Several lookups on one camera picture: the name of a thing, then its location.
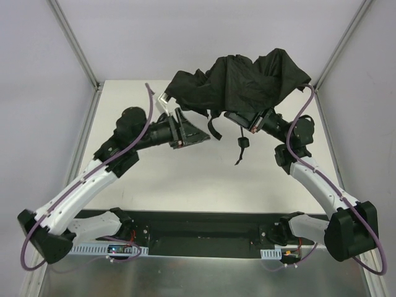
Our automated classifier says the black folding umbrella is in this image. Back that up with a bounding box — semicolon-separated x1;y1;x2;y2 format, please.
163;46;312;166

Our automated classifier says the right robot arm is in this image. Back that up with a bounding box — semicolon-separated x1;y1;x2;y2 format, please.
224;108;378;262

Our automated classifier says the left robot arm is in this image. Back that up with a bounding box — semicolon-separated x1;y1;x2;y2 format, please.
17;107;210;264

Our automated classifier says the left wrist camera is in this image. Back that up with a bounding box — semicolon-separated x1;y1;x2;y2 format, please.
155;92;171;116

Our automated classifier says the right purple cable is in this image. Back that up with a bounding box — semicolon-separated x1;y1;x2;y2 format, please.
286;83;388;276

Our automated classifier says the purple cable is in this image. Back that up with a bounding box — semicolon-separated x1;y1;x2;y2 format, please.
19;82;157;272
286;83;388;276

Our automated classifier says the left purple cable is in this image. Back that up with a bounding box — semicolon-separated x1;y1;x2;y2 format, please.
19;82;157;272

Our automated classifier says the left white cable duct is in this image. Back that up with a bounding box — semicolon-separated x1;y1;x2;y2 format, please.
69;243;149;257

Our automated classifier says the white cable duct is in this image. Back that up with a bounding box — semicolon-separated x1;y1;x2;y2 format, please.
260;248;282;260
69;243;149;257

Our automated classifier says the right white cable duct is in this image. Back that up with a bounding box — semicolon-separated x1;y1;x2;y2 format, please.
260;248;282;260

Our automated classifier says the right aluminium frame post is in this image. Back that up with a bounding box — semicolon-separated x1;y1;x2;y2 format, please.
314;0;375;91

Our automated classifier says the aluminium frame post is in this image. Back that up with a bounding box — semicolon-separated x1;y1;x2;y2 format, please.
314;0;375;91
46;0;101;90

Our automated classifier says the left aluminium frame post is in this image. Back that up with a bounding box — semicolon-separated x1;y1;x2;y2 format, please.
46;0;101;90

